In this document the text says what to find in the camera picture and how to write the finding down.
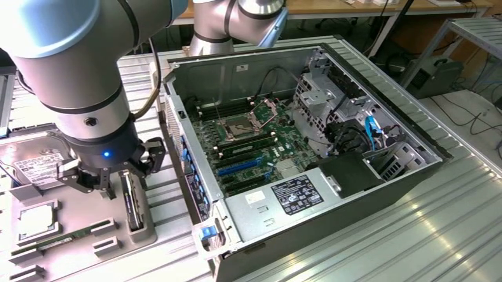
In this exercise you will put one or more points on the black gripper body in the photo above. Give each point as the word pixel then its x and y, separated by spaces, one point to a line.
pixel 106 152

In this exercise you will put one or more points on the graphics card with fan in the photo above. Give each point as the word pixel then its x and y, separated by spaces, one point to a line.
pixel 134 205

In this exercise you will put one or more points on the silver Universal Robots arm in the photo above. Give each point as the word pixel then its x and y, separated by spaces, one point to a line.
pixel 78 88

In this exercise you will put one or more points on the grey parts rack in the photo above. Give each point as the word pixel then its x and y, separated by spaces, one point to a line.
pixel 78 223

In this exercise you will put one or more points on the silver hard disk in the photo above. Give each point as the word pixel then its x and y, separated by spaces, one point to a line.
pixel 27 164

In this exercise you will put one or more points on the green loose RAM stick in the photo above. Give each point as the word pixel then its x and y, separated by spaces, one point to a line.
pixel 71 235

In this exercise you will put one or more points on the silver CPU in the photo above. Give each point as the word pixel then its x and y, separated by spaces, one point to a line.
pixel 38 221

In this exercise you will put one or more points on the blue expansion slot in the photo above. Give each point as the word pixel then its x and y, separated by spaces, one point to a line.
pixel 240 167

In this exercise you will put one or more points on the thin locking lever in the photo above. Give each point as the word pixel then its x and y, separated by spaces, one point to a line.
pixel 218 111

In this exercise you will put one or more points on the CPU socket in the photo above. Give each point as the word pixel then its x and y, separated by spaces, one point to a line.
pixel 240 127

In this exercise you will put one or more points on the labelled RAM stick in slot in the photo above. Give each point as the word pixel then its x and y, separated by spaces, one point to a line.
pixel 248 147

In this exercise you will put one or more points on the black RAM slot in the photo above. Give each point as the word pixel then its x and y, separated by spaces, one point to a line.
pixel 232 105
pixel 232 113

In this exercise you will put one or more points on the blue disk carrier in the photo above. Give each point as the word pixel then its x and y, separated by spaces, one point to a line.
pixel 3 132

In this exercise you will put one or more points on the blue case latch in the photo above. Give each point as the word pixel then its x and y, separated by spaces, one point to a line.
pixel 206 232

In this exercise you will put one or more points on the grey power supply unit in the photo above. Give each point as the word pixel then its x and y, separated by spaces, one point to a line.
pixel 252 217

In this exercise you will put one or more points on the silver chipset heatsink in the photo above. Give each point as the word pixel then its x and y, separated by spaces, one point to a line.
pixel 289 169

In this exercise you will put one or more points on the metal socket cover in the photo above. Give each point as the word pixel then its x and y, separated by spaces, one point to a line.
pixel 270 102

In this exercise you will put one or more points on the grey case corner fixture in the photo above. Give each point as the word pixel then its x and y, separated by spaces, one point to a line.
pixel 208 249

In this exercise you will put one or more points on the green motherboard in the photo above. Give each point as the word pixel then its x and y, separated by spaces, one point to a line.
pixel 290 141

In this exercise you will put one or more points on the silver disk bay cage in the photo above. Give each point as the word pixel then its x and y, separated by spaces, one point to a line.
pixel 314 97

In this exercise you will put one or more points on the black air shroud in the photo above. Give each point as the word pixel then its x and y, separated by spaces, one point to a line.
pixel 349 176

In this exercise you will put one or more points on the open black PC case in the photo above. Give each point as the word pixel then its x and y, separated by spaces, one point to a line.
pixel 392 211

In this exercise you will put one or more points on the black box on floor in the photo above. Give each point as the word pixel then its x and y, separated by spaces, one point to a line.
pixel 444 73

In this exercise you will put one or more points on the metal slat side table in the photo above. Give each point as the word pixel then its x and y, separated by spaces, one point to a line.
pixel 479 32

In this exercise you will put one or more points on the wooden desk with white frame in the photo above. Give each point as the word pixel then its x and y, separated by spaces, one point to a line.
pixel 353 7

